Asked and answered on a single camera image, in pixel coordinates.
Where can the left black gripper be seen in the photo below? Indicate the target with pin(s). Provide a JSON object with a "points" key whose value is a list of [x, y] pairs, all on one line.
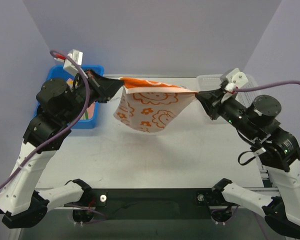
{"points": [[97, 87]]}

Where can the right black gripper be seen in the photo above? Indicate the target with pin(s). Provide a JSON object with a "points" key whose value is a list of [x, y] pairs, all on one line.
{"points": [[215, 104]]}

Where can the orange lion print towel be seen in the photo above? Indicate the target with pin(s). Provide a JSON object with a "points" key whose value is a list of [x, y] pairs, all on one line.
{"points": [[149, 106]]}

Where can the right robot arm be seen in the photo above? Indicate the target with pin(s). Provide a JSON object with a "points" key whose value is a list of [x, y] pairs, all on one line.
{"points": [[277, 150]]}

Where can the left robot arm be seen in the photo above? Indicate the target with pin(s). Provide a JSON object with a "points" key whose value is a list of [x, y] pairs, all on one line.
{"points": [[21, 205]]}

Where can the white perforated plastic basket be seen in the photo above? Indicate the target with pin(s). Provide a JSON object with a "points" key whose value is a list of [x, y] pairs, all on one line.
{"points": [[212, 82]]}

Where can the pink towel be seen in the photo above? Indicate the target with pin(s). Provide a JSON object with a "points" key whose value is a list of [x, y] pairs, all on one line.
{"points": [[89, 112]]}

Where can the blue plastic bin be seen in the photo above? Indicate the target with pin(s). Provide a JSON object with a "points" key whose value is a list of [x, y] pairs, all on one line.
{"points": [[58, 72]]}

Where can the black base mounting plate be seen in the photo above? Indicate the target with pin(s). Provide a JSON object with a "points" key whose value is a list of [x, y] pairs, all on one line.
{"points": [[154, 204]]}

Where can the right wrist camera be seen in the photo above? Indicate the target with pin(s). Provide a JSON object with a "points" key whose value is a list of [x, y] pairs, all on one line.
{"points": [[233, 79]]}

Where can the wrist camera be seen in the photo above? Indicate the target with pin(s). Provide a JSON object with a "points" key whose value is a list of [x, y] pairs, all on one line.
{"points": [[233, 79], [76, 56]]}

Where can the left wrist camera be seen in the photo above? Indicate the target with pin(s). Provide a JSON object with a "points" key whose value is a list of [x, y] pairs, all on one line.
{"points": [[76, 56]]}

